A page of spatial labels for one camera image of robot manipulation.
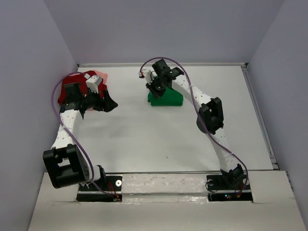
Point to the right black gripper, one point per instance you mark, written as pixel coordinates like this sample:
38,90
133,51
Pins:
156,94

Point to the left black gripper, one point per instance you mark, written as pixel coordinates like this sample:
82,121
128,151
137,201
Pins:
106,104

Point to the green t shirt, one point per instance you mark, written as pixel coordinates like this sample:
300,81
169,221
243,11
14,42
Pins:
170,98

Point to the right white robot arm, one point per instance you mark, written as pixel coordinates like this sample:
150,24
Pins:
209,113

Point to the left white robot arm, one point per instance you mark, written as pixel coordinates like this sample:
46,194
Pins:
66,162

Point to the pink folded t shirt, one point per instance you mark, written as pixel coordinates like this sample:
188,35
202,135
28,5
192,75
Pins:
97,96

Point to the red folded t shirt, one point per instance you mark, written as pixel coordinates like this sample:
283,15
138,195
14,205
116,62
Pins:
81,79

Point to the white front platform board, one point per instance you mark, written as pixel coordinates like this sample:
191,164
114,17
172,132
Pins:
171,202

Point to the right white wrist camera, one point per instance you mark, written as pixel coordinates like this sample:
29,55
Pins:
147,74

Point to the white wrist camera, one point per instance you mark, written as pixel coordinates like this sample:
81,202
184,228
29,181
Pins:
147,74
93,84

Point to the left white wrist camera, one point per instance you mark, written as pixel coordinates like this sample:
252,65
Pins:
93,84

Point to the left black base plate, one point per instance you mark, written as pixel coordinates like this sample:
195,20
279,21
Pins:
107,192

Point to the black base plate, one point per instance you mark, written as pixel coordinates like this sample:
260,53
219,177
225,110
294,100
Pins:
219,191
107,192

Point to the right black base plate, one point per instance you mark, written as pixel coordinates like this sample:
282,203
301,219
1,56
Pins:
219,191

